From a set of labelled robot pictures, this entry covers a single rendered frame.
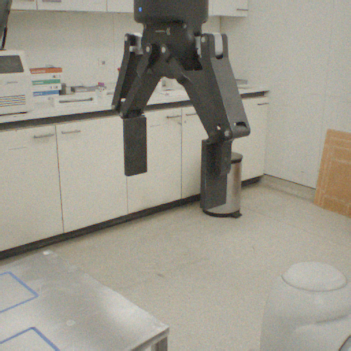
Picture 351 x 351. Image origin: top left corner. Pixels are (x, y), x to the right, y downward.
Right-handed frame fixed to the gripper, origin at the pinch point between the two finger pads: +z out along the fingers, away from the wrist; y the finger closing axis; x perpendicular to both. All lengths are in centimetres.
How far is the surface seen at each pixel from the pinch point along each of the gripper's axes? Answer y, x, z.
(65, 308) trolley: 38, -3, 38
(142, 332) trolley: 21.7, -10.7, 38.1
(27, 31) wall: 282, -97, -18
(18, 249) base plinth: 224, -56, 116
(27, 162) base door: 219, -65, 59
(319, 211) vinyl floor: 144, -269, 119
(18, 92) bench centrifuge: 220, -64, 17
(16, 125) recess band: 224, -62, 36
